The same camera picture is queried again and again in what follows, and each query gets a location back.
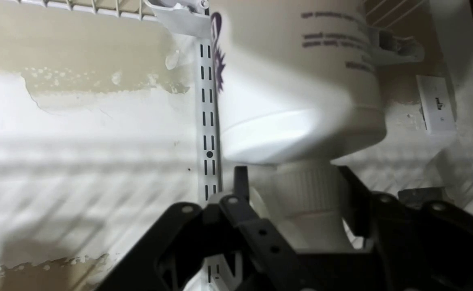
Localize white spray bottle purple label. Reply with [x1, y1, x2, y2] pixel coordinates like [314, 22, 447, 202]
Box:
[212, 0, 390, 255]

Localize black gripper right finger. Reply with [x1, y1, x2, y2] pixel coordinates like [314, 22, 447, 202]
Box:
[336, 165, 473, 291]

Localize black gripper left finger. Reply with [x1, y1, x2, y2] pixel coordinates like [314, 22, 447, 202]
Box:
[95, 165, 306, 291]

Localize white shelf bracket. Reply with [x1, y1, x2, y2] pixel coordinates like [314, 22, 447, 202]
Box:
[364, 24, 426, 68]
[142, 0, 212, 40]

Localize white wire shelf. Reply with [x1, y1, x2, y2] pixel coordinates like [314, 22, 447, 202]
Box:
[17, 0, 217, 22]

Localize white slotted wall rail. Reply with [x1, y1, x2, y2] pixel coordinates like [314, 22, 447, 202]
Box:
[194, 40, 244, 291]

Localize white wall switch plate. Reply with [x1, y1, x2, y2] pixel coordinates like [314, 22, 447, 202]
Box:
[414, 73, 458, 134]

